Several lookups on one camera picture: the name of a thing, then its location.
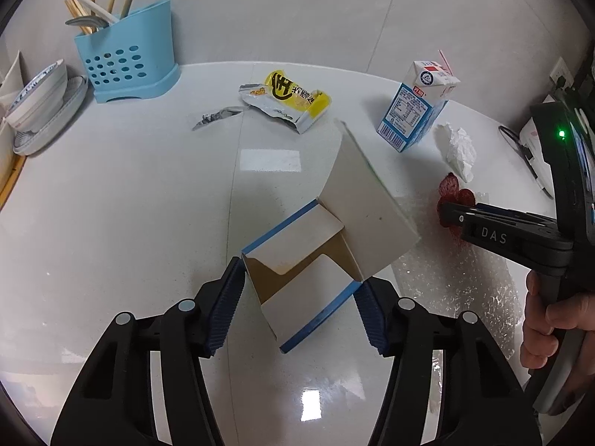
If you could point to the crumpled white tissue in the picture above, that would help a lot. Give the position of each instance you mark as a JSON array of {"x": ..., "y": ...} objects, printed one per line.
[{"x": 460, "y": 153}]

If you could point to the white wall socket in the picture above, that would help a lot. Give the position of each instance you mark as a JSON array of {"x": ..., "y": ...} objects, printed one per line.
[{"x": 561, "y": 74}]

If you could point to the wooden trivet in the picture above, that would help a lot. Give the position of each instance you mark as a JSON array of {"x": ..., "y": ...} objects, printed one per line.
[{"x": 11, "y": 181}]

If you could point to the bubble wrap sheet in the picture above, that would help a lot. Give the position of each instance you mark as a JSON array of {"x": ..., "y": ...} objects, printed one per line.
[{"x": 474, "y": 288}]

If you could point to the white cup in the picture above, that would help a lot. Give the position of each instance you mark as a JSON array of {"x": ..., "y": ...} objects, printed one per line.
[{"x": 11, "y": 79}]

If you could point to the blue milk carton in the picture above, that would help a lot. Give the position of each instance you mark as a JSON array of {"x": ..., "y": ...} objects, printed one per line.
[{"x": 413, "y": 111}]

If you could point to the green white cardboard box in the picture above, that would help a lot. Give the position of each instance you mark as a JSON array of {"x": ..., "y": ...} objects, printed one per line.
[{"x": 353, "y": 213}]

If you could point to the torn silver wrapper strip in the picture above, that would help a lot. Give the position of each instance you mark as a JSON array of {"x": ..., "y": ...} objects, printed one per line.
[{"x": 218, "y": 116}]

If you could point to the blue utensil holder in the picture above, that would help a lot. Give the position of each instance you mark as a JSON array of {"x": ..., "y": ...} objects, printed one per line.
[{"x": 125, "y": 65}]

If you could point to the blue patterned bowl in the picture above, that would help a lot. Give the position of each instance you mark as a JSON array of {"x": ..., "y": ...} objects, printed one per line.
[{"x": 39, "y": 97}]

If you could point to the white rice cooker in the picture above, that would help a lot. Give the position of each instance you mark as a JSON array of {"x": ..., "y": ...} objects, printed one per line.
[{"x": 534, "y": 148}]

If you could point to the red mesh wrapper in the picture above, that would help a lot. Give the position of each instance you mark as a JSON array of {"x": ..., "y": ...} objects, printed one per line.
[{"x": 448, "y": 188}]

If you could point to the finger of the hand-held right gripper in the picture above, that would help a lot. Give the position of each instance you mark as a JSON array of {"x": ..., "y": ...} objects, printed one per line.
[
  {"x": 511, "y": 213},
  {"x": 455, "y": 213}
]

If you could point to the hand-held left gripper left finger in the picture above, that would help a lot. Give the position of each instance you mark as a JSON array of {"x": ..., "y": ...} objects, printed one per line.
[{"x": 227, "y": 304}]

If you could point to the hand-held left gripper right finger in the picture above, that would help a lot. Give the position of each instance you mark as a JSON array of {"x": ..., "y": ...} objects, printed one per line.
[{"x": 372, "y": 318}]

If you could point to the yellow snack wrapper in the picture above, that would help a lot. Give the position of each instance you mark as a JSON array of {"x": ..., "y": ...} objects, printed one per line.
[{"x": 288, "y": 97}]

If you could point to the person's right hand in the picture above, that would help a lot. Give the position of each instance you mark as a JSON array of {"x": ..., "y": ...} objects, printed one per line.
[{"x": 534, "y": 339}]

